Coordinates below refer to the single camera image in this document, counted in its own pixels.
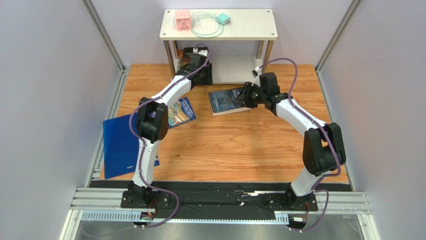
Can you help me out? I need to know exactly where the dark three days book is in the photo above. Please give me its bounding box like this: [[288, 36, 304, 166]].
[[177, 47, 194, 70]]

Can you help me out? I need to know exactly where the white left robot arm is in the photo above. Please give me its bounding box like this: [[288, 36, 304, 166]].
[[121, 53, 213, 209]]

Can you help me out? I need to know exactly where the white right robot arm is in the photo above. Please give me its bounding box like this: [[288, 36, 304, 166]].
[[235, 71, 346, 210]]

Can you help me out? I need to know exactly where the dark nineteen eighty-four book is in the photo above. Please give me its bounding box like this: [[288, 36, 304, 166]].
[[208, 87, 251, 116]]

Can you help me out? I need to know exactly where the blue 91-storey treehouse book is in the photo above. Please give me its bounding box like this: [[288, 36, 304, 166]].
[[168, 97, 197, 129]]

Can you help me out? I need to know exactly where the white two-tier shelf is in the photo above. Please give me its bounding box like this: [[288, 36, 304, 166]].
[[159, 8, 278, 84]]

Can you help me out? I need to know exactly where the pink power cube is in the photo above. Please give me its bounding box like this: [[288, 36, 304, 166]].
[[175, 9, 192, 31]]

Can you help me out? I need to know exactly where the mint green charger plug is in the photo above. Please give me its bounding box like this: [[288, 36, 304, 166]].
[[216, 13, 231, 26]]

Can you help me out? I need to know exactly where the blue clip file folder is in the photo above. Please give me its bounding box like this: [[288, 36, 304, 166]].
[[103, 114, 139, 179]]

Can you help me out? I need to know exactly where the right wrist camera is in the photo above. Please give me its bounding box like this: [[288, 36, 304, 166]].
[[252, 66, 262, 78]]

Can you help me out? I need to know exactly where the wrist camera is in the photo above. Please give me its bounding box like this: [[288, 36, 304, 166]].
[[252, 66, 262, 78], [192, 46, 210, 57]]

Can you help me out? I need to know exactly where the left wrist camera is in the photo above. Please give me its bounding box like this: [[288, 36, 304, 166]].
[[192, 46, 210, 57]]

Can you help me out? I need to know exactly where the mint green charging cable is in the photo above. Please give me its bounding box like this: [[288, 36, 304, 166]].
[[190, 11, 225, 38]]

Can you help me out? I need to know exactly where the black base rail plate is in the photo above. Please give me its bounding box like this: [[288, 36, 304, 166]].
[[89, 179, 354, 222]]

